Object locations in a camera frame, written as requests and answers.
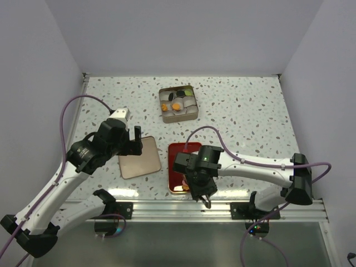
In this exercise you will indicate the left black base bracket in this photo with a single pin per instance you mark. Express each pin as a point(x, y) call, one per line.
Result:
point(122, 208)

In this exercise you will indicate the yellow swirl cookie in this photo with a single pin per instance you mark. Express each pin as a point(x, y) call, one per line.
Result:
point(164, 107)

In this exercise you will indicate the metal tongs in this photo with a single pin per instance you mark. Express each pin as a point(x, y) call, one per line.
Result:
point(205, 199)

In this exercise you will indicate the orange round cookie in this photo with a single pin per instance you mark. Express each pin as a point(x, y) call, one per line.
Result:
point(176, 106)

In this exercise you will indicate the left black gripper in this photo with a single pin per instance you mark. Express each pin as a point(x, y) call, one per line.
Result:
point(132, 147)

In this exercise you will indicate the right black base bracket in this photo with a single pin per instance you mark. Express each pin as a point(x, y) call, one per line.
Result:
point(248, 211)

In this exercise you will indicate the red rectangular tray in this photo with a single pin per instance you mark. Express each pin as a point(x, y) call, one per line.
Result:
point(177, 165)

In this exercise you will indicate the aluminium frame rail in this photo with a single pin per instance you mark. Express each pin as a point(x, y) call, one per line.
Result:
point(220, 211)

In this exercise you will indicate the gold tin lid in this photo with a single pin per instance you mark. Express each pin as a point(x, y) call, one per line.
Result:
point(147, 163)

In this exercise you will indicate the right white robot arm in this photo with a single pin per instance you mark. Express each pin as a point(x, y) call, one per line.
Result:
point(290, 178)

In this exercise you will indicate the black base bracket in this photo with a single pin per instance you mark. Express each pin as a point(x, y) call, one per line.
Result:
point(122, 208)
point(248, 211)

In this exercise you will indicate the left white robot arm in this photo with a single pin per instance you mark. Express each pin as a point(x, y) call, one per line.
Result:
point(38, 226)

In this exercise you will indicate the black sandwich cookie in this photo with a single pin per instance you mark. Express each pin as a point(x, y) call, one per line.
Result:
point(171, 96)
point(180, 93)

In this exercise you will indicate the gold cookie tin box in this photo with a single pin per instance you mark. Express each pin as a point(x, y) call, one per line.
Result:
point(189, 111)

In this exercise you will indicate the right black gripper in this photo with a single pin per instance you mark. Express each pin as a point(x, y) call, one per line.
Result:
point(209, 189)

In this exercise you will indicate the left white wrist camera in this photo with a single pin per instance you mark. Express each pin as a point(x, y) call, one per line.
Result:
point(122, 114)

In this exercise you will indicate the green round cookie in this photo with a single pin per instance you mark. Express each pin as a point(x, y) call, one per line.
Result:
point(188, 93)

